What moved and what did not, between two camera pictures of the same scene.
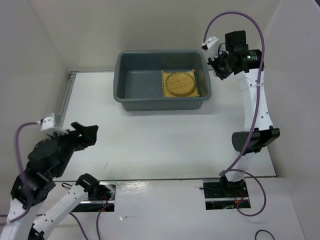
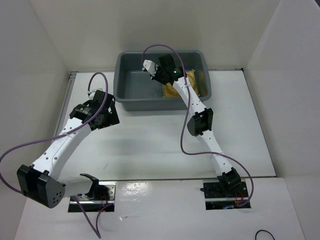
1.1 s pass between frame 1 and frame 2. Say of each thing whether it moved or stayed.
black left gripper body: moved
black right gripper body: moved
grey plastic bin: stayed
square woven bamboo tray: stayed
